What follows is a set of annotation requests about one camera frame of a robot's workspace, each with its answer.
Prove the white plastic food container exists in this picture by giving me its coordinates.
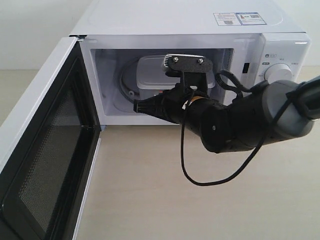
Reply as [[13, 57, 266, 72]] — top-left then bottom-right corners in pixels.
[[135, 55, 216, 102]]

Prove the warning label sticker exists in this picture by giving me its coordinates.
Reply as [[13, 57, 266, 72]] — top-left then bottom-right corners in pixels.
[[213, 12, 267, 26]]

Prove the upper white control knob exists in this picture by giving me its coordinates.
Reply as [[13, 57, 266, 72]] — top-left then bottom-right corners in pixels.
[[264, 63, 293, 83]]

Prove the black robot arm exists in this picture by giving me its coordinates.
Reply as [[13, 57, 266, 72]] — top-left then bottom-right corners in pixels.
[[133, 77, 320, 154]]

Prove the black camera cable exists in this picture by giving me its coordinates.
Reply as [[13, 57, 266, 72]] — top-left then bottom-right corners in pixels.
[[179, 69, 320, 187]]

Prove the glass turntable plate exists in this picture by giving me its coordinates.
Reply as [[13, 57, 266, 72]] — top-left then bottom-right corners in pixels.
[[118, 56, 143, 103]]

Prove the white microwave oven body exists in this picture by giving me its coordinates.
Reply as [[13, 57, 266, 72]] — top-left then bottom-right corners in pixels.
[[70, 0, 311, 127]]

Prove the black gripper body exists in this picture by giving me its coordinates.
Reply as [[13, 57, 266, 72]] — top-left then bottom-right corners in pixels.
[[158, 83, 200, 125]]

